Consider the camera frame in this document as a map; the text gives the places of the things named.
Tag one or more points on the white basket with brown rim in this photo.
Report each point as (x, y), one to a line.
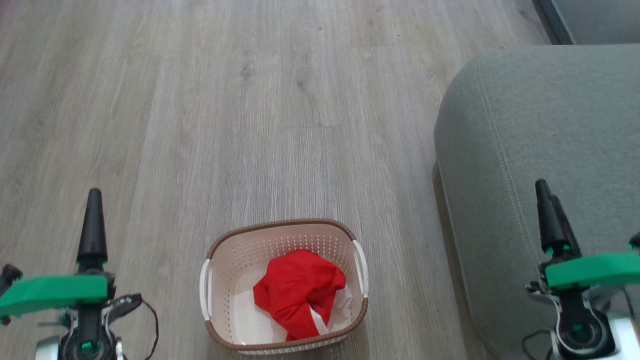
(240, 260)

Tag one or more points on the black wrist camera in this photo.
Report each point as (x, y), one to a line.
(10, 275)
(635, 242)

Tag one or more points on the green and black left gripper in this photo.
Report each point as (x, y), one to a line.
(55, 295)

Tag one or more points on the grey fabric sofa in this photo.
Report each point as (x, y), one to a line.
(525, 125)

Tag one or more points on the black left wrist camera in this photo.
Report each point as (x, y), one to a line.
(10, 275)

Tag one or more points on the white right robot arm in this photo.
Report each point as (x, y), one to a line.
(627, 335)

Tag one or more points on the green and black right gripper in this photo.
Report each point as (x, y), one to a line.
(590, 270)

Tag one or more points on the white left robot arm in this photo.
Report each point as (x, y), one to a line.
(47, 350)

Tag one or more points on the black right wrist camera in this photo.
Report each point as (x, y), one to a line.
(635, 242)

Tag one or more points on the red cloth garment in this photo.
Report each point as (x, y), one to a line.
(295, 285)

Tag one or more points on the dark baseboard strip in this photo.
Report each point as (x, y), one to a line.
(552, 20)

